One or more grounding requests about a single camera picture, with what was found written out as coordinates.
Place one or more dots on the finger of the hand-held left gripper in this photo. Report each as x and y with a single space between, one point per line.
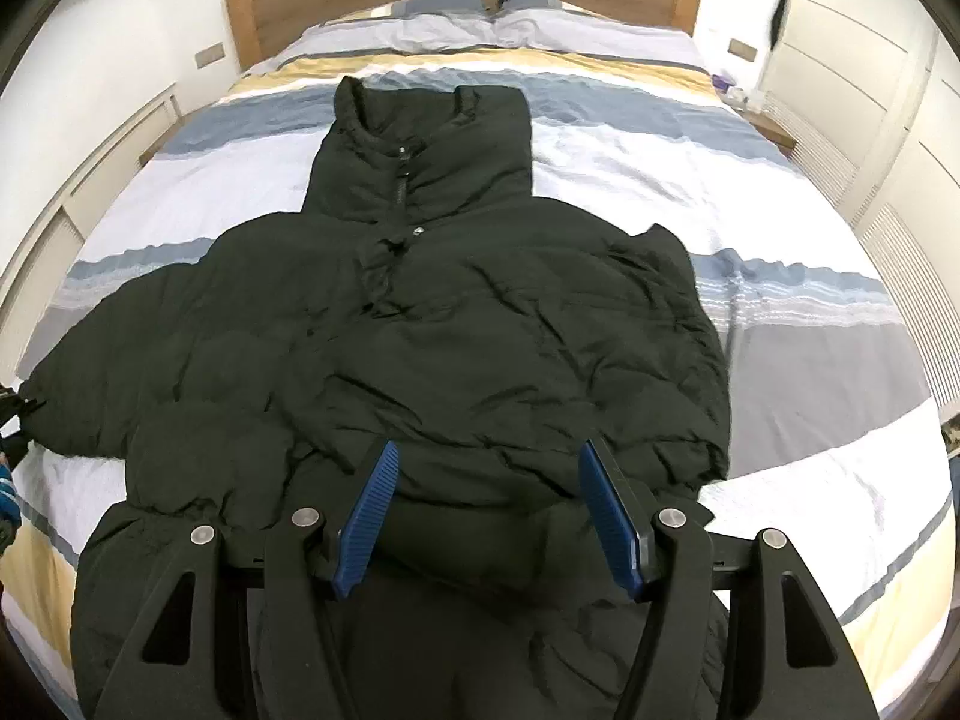
16 405

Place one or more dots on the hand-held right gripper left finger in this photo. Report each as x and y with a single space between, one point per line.
367 517

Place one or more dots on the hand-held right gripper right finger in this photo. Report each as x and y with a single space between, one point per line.
611 517

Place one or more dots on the dark green puffer jacket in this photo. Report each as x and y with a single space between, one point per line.
465 330

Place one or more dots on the striped duvet cover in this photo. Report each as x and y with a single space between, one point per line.
637 165

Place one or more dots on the wooden nightstand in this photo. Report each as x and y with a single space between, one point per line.
772 127

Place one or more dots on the small white items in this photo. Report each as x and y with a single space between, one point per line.
748 98

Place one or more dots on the small purple item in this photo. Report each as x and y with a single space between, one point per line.
722 81

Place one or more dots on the white wardrobe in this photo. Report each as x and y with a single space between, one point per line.
862 90

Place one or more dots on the wall switch plate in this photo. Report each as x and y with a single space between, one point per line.
210 55
742 49

